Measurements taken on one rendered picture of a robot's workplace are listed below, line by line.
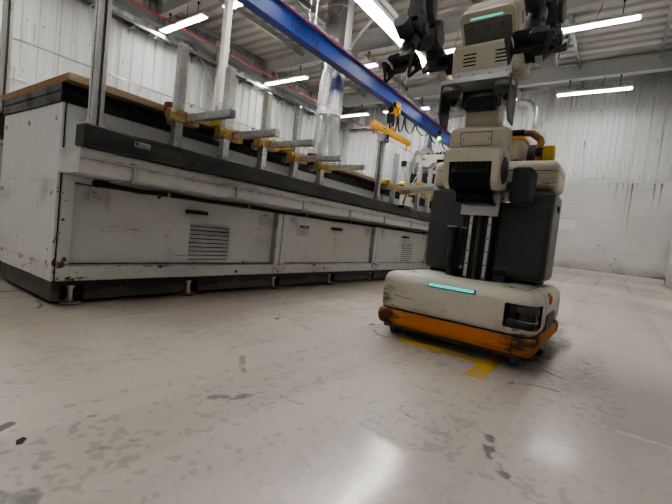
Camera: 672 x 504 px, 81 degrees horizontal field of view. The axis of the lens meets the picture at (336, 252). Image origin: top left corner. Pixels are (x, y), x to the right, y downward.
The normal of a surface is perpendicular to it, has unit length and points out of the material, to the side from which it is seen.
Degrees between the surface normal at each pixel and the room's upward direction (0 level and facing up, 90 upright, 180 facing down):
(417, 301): 90
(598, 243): 90
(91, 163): 90
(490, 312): 90
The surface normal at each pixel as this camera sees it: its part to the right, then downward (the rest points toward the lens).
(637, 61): -0.58, -0.02
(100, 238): 0.81, 0.12
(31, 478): 0.11, -0.99
